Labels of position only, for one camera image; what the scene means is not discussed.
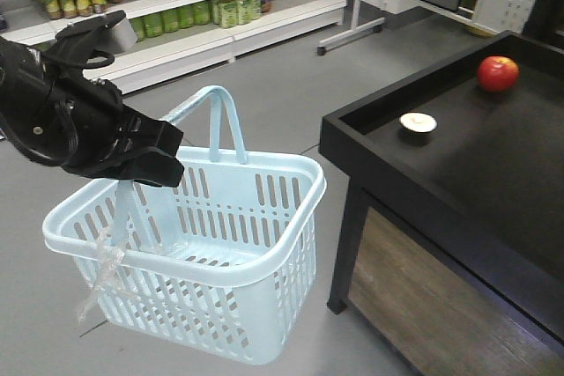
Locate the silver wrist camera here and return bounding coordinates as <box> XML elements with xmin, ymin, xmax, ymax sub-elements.
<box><xmin>56</xmin><ymin>10</ymin><xmax>137</xmax><ymax>55</ymax></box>

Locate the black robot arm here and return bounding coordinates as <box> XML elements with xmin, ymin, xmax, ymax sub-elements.
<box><xmin>1</xmin><ymin>39</ymin><xmax>184</xmax><ymax>188</ymax></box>

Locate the black wooden display table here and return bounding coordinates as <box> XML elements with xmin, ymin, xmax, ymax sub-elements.
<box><xmin>319</xmin><ymin>32</ymin><xmax>563</xmax><ymax>375</ymax></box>

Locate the red apple far left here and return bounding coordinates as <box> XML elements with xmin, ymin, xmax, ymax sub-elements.
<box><xmin>477</xmin><ymin>55</ymin><xmax>520</xmax><ymax>92</ymax></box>

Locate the small white dish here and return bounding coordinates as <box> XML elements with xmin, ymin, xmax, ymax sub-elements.
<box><xmin>399</xmin><ymin>112</ymin><xmax>438</xmax><ymax>134</ymax></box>

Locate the light blue plastic basket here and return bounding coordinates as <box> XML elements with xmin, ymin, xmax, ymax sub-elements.
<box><xmin>42</xmin><ymin>85</ymin><xmax>326</xmax><ymax>365</ymax></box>

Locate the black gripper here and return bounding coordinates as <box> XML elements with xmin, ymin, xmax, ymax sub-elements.
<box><xmin>33</xmin><ymin>79</ymin><xmax>184</xmax><ymax>188</ymax></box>

